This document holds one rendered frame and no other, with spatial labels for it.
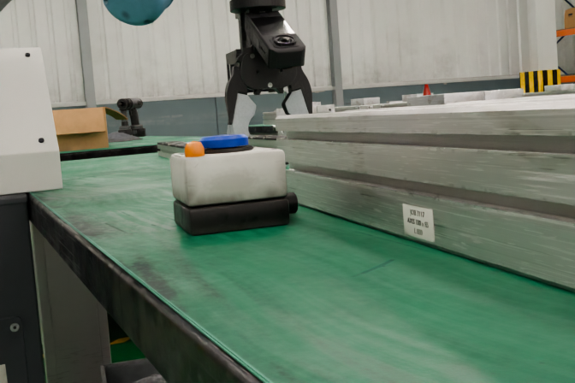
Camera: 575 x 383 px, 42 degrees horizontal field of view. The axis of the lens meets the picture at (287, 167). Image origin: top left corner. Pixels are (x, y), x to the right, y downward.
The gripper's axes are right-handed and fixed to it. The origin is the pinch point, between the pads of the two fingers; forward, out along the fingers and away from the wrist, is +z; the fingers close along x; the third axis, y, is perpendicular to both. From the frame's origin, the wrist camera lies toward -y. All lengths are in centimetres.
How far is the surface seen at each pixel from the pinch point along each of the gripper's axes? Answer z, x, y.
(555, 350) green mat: 3, 10, -69
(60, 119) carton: -9, 24, 190
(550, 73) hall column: -26, -505, 621
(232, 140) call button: -3.7, 12.7, -33.0
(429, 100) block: -5.7, -14.0, -15.6
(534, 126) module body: -4, 5, -61
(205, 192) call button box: 0.0, 15.6, -35.0
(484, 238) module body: 2, 5, -56
